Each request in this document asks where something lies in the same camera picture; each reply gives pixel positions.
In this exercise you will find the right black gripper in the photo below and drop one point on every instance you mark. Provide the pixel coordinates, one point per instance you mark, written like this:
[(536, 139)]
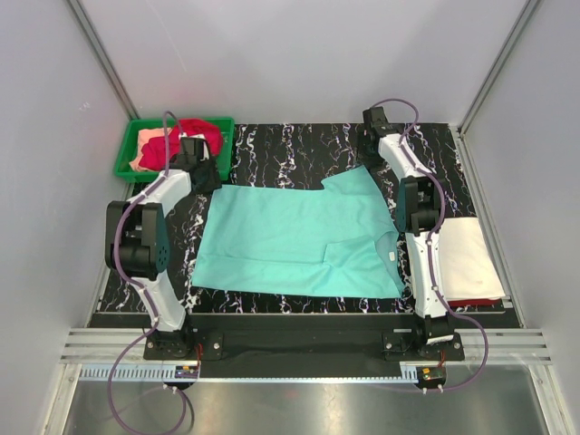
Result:
[(374, 162)]

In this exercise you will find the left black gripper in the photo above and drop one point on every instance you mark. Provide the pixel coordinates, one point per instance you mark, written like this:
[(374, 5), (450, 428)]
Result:
[(213, 182)]

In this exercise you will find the teal t-shirt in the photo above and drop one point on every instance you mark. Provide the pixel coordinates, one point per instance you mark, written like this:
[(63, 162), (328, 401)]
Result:
[(337, 241)]

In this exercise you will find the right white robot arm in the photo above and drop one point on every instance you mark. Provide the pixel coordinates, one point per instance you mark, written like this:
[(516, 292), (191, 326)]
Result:
[(419, 215)]

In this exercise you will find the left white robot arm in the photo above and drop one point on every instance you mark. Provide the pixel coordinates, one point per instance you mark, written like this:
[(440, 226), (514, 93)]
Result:
[(138, 249)]

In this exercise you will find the red t-shirt in bin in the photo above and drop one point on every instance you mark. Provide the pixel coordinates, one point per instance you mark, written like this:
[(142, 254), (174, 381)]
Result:
[(196, 127)]

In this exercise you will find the peach t-shirt in bin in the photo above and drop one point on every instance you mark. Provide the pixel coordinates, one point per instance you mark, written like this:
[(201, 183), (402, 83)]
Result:
[(145, 136)]

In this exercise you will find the green plastic bin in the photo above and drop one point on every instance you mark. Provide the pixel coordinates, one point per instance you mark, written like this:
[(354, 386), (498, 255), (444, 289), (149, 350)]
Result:
[(128, 148)]

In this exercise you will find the folded white t-shirt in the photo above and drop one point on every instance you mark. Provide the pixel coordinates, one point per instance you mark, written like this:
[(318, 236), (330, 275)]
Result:
[(467, 270)]

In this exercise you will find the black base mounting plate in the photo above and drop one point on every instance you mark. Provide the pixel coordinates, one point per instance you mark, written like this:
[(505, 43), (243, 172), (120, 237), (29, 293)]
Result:
[(392, 337)]

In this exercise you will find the folded red t-shirt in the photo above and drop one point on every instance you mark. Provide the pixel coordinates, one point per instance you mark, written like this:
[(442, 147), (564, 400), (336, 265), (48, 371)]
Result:
[(477, 302)]

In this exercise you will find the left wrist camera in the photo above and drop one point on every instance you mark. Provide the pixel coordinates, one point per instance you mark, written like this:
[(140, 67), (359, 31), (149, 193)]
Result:
[(193, 150)]

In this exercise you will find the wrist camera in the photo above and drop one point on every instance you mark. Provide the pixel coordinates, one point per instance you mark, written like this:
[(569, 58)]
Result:
[(376, 123), (193, 150)]

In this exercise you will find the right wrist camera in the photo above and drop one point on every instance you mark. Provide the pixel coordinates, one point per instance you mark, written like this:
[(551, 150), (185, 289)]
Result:
[(376, 123)]

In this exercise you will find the aluminium frame rail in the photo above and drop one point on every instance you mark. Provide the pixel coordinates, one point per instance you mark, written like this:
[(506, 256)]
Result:
[(505, 346)]

